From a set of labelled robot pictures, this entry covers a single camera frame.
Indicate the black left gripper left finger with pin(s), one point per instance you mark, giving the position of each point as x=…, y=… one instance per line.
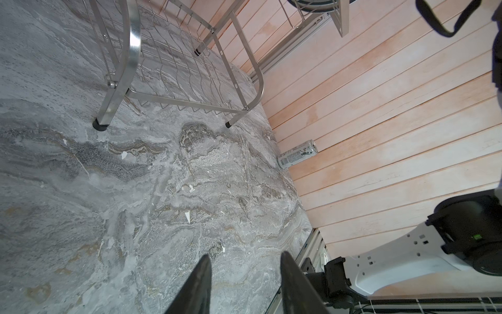
x=194, y=296

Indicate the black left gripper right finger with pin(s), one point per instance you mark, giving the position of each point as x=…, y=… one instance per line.
x=298, y=295

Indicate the light green flower plate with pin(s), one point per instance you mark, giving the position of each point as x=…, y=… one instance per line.
x=312, y=6

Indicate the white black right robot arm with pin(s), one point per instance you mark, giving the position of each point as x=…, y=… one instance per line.
x=431, y=132

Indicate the stainless steel dish rack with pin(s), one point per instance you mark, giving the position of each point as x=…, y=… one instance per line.
x=151, y=60

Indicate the silver drink can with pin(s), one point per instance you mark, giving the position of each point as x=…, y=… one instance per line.
x=298, y=154

